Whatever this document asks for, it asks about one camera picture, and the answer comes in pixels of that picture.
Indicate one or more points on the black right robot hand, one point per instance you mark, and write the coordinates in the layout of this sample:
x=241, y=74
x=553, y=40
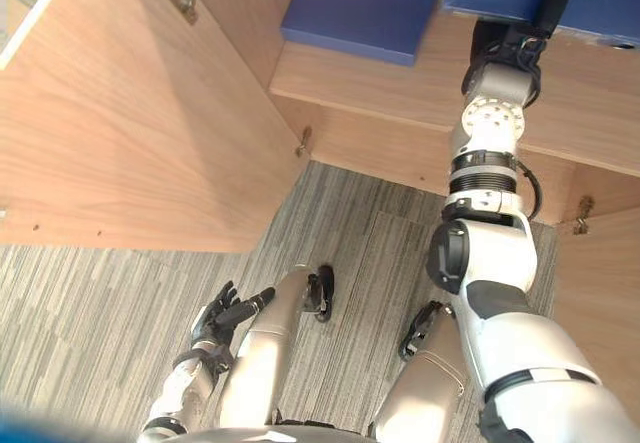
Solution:
x=500, y=43

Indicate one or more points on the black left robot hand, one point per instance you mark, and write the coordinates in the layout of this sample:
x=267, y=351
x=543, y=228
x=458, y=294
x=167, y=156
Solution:
x=226, y=316

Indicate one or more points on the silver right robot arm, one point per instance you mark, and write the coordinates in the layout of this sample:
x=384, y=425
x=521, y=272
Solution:
x=492, y=258

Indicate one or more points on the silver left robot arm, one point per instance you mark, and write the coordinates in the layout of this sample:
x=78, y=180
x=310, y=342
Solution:
x=182, y=388

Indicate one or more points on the wooden cabinet body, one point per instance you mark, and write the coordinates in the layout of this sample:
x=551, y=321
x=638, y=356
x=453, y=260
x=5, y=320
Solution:
x=390, y=98

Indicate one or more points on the wooden cabinet door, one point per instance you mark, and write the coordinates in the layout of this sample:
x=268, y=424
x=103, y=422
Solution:
x=130, y=128
x=600, y=293

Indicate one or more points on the silver left robot leg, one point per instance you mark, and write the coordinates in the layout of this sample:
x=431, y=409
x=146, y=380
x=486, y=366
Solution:
x=267, y=343

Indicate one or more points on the silver robot leg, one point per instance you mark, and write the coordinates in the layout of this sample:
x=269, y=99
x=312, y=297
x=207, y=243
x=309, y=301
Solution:
x=425, y=393
x=267, y=343

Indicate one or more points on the dark left robot foot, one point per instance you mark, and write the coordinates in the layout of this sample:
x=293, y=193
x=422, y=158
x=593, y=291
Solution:
x=321, y=290

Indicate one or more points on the dark robot foot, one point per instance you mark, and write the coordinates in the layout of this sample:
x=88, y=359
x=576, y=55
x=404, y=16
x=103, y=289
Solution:
x=321, y=290
x=417, y=328

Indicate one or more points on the silver robot torso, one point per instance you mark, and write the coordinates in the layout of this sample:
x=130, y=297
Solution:
x=260, y=434

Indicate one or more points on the dark right robot foot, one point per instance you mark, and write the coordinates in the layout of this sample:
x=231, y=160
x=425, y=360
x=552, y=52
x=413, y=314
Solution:
x=417, y=328

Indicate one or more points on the silver right robot leg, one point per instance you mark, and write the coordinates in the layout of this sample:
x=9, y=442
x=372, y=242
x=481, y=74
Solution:
x=425, y=393

